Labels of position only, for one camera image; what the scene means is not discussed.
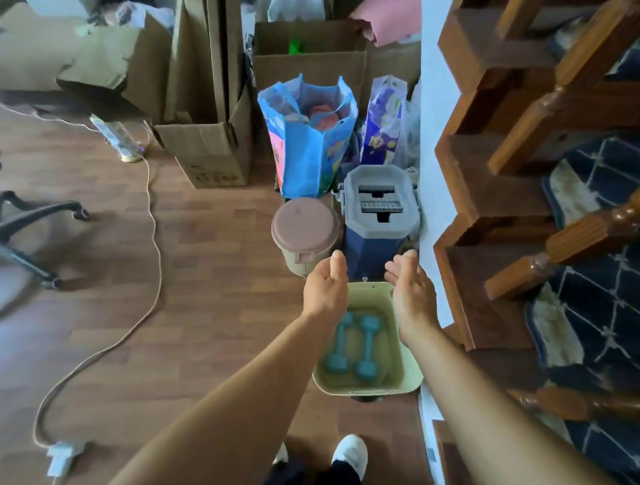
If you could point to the person's left hand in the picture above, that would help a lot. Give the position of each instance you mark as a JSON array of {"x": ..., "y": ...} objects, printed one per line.
[{"x": 325, "y": 295}]

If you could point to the person's right hand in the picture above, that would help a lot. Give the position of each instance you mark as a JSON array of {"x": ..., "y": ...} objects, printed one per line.
[{"x": 415, "y": 305}]

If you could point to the teal dumbbell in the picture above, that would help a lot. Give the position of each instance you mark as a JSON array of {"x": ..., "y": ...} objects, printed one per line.
[
  {"x": 367, "y": 345},
  {"x": 337, "y": 362}
]

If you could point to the blue mop bucket grey lid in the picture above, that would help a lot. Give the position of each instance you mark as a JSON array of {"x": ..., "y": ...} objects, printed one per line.
[{"x": 370, "y": 250}]

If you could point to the white trash can pink lid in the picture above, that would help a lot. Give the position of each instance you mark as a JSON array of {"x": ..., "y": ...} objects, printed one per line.
[{"x": 305, "y": 225}]

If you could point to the light blue printed tote bag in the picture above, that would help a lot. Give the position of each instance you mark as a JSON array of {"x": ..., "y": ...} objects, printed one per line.
[{"x": 305, "y": 160}]

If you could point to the person's right forearm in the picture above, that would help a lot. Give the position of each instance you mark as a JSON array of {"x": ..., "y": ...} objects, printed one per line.
[{"x": 490, "y": 424}]

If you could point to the person's left forearm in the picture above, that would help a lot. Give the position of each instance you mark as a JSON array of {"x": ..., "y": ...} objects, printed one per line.
[{"x": 240, "y": 409}]

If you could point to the person's white right shoe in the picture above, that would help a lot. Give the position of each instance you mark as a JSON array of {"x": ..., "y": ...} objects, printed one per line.
[{"x": 350, "y": 452}]

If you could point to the person's white shoe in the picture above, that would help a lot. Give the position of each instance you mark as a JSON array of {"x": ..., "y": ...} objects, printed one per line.
[
  {"x": 281, "y": 454},
  {"x": 350, "y": 452}
]

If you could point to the person's white left shoe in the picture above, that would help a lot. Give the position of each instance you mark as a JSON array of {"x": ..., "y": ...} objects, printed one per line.
[{"x": 281, "y": 454}]

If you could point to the person's black trousers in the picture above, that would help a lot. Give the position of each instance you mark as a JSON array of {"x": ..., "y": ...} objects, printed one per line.
[{"x": 345, "y": 474}]

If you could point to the cream storage case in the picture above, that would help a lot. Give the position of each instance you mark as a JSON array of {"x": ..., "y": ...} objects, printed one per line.
[{"x": 375, "y": 295}]

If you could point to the red-brown folded cloth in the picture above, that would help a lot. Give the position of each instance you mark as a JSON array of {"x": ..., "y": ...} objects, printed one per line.
[{"x": 325, "y": 120}]

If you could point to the open low cardboard box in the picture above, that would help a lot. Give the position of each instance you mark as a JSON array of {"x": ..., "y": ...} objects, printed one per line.
[{"x": 205, "y": 155}]

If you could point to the dark patterned stair carpets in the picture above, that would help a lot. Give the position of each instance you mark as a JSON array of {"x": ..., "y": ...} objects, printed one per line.
[{"x": 600, "y": 300}]

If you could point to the large open cardboard box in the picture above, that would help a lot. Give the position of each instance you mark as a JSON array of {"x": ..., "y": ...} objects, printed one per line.
[{"x": 310, "y": 65}]

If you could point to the plain cardboard box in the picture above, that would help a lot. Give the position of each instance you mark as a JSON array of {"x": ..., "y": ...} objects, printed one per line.
[{"x": 395, "y": 60}]

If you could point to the white power strip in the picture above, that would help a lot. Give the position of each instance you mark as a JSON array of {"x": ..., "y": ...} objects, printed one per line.
[{"x": 120, "y": 137}]

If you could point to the flat cardboard panels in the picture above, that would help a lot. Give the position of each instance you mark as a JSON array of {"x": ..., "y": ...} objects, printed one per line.
[{"x": 232, "y": 50}]

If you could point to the tall flat cardboard box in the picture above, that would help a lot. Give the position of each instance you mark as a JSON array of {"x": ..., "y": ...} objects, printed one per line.
[{"x": 192, "y": 60}]

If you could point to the pink foam sheet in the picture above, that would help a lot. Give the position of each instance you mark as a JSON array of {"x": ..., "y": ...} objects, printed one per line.
[{"x": 390, "y": 20}]

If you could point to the white foam packing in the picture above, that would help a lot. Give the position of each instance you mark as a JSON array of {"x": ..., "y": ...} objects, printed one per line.
[{"x": 295, "y": 9}]

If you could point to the black office chair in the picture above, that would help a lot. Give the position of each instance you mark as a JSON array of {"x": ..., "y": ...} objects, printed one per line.
[{"x": 30, "y": 217}]

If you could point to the white plug adapter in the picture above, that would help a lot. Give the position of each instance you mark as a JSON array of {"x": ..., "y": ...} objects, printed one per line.
[{"x": 62, "y": 457}]

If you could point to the crumpled tilted cardboard box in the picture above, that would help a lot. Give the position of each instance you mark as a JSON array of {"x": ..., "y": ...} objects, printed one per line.
[{"x": 110, "y": 60}]

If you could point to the white plastic bag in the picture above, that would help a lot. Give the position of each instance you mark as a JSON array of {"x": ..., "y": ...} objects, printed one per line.
[{"x": 150, "y": 15}]

